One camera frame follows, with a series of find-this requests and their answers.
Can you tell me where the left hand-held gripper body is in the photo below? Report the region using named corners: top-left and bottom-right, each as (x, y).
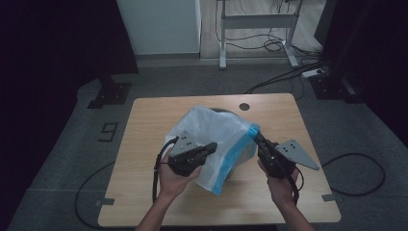
top-left (167, 130), bottom-right (206, 178)

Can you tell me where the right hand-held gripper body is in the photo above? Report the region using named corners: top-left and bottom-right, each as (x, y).
top-left (257, 138), bottom-right (320, 180)

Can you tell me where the white plastic bag blue edge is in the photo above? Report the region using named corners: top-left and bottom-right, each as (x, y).
top-left (163, 105), bottom-right (261, 196)

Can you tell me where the person's left hand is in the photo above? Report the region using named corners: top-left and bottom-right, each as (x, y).
top-left (159, 148), bottom-right (203, 202)

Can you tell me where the person's right hand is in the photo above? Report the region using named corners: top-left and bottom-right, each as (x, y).
top-left (257, 159), bottom-right (300, 207)

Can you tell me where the grey floor tape piece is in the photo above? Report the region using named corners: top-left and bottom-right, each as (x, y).
top-left (321, 192), bottom-right (344, 203)
top-left (94, 197), bottom-right (115, 207)

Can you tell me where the white power strip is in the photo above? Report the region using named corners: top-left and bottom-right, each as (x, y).
top-left (301, 67), bottom-right (325, 79)

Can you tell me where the black stand base with bolts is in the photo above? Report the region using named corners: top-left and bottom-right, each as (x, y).
top-left (87, 75), bottom-right (133, 110)

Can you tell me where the white cabinet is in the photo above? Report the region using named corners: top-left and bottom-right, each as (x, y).
top-left (115, 0), bottom-right (202, 56)

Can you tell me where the dark curtain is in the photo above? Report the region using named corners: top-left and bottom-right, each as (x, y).
top-left (0, 0), bottom-right (140, 193)
top-left (320, 0), bottom-right (408, 148)

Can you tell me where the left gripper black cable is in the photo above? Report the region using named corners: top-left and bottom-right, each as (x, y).
top-left (152, 137), bottom-right (179, 204)

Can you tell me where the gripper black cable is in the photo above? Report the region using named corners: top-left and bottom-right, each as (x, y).
top-left (152, 137), bottom-right (179, 204)
top-left (288, 166), bottom-right (305, 206)

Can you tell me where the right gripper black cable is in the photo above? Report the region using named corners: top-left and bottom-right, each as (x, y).
top-left (288, 166), bottom-right (305, 206)

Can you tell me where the black power strip cable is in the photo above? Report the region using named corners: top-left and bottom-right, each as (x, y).
top-left (243, 59), bottom-right (328, 95)

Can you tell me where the tangle of black cables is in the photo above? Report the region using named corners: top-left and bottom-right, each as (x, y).
top-left (215, 0), bottom-right (321, 54)

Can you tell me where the black floor cable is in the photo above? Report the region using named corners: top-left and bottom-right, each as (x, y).
top-left (321, 152), bottom-right (386, 197)
top-left (75, 160), bottom-right (116, 230)

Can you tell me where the white metal desk frame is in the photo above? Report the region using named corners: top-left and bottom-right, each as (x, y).
top-left (216, 0), bottom-right (304, 70)

